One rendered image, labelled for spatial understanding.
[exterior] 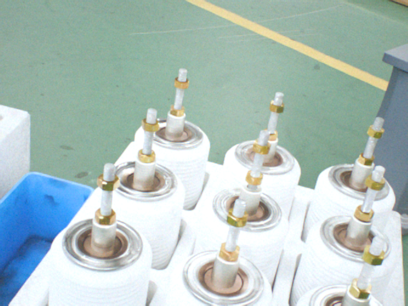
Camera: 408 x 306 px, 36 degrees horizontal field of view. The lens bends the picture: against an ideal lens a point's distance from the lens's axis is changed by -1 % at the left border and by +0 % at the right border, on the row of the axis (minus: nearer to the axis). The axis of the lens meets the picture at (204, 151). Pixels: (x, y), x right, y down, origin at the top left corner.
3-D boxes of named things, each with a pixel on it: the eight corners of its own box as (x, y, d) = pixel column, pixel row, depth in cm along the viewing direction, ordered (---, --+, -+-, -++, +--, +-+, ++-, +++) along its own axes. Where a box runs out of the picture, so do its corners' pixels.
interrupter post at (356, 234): (370, 244, 66) (379, 220, 64) (355, 252, 64) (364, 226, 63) (352, 232, 67) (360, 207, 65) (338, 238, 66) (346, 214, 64)
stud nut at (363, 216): (375, 221, 64) (377, 214, 63) (361, 222, 63) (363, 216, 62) (364, 209, 65) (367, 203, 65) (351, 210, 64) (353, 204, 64)
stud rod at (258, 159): (254, 197, 65) (269, 135, 62) (244, 194, 66) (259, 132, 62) (256, 192, 66) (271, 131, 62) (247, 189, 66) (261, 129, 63)
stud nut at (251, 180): (259, 187, 64) (261, 181, 64) (243, 183, 64) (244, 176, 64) (263, 178, 66) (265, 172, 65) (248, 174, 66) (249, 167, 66)
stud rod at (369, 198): (365, 231, 65) (387, 170, 61) (357, 231, 64) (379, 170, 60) (360, 224, 65) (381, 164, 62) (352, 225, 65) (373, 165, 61)
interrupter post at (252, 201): (231, 212, 67) (237, 187, 65) (241, 203, 69) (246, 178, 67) (251, 221, 66) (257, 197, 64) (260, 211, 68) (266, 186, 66)
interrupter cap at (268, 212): (198, 214, 66) (200, 209, 65) (231, 184, 72) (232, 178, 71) (263, 244, 63) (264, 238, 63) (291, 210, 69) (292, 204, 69)
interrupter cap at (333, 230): (403, 251, 66) (405, 246, 65) (359, 275, 61) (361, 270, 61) (349, 212, 70) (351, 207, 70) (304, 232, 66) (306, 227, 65)
